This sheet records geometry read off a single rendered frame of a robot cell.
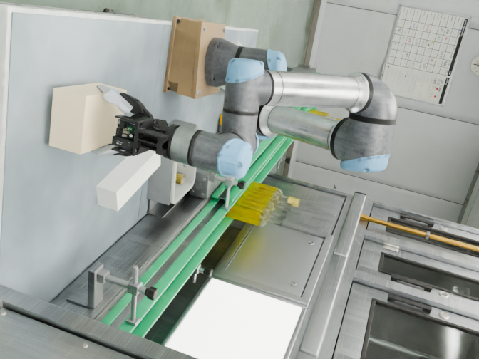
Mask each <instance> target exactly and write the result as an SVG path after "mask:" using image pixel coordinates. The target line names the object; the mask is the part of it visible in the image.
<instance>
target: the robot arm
mask: <svg viewBox="0 0 479 359"><path fill-rule="evenodd" d="M205 80H206V83H207V84H208V85H209V86H212V87H220V86H224V85H225V97H224V104H223V110H222V123H221V130H220V134H215V133H212V132H207V131H204V130H200V129H197V128H192V127H189V126H186V125H176V124H172V125H171V126H170V127H169V126H168V124H167V121H166V120H160V119H154V117H153V116H152V114H150V112H149V111H147V109H146V108H145V106H144V105H143V104H142V103H141V102H140V101H139V100H138V99H136V98H134V97H133V96H130V95H128V94H126V93H123V92H121V91H119V90H116V89H115V88H112V87H109V86H106V85H97V86H96V87H97V88H98V89H99V90H100V91H101V92H102V93H105V94H104V95H103V98H104V99H105V100H106V101H107V102H108V103H111V104H114V105H117V106H118V108H119V110H120V111H121V112H122V113H127V114H128V113H129V112H131V113H133V114H134V115H132V116H131V117H129V116H126V115H115V118H120V119H118V127H117V128H116V135H115V136H113V139H112V144H107V145H105V146H102V147H100V148H98V149H96V150H92V151H91V152H93V153H95V154H97V156H99V155H109V156H114V155H122V156H126V157H128V156H136V155H139V154H141V153H143V152H147V151H149V150H152V151H156V153H155V154H157V155H163V157H164V158H167V159H170V160H172V161H175V162H179V163H183V166H184V167H188V165H189V166H192V167H196V168H199V169H201V170H206V171H209V172H214V173H216V174H219V175H222V176H223V177H233V178H236V179H241V178H243V177H244V176H245V175H246V173H247V171H248V169H249V166H250V164H251V161H252V157H253V155H254V154H255V153H256V151H257V150H258V147H259V140H269V139H271V138H272V137H274V136H276V135H282V136H285V137H288V138H291V139H293V140H297V141H300V142H304V143H306V144H309V145H313V146H315V147H320V148H322V149H325V150H328V151H330V153H331V155H332V156H333V157H334V158H335V159H337V160H341V162H340V167H341V169H343V170H348V171H352V172H380V171H383V170H385V169H386V166H387V164H388V158H389V157H390V151H391V144H392V140H393V133H394V129H395V125H396V119H397V116H398V106H397V102H396V99H395V97H394V95H393V93H392V91H391V90H390V88H389V87H388V86H387V85H386V84H385V83H384V82H383V81H382V80H380V79H378V78H377V77H376V76H373V75H371V74H368V73H360V72H353V73H350V74H348V75H347V76H338V75H329V74H318V73H299V72H289V71H287V63H286V59H285V57H284V54H283V53H281V52H279V51H273V50H271V49H260V48H250V47H244V46H237V45H235V44H233V43H231V42H229V41H227V40H225V39H223V38H218V37H214V38H213V39H212V40H211V41H210V43H209V46H208V48H207V53H206V56H205ZM287 106H292V107H316V108H344V109H345V110H347V111H349V116H348V117H345V118H342V119H340V120H335V119H332V118H327V117H324V116H321V115H316V114H313V113H308V112H305V111H302V110H297V109H293V108H289V107H287Z"/></svg>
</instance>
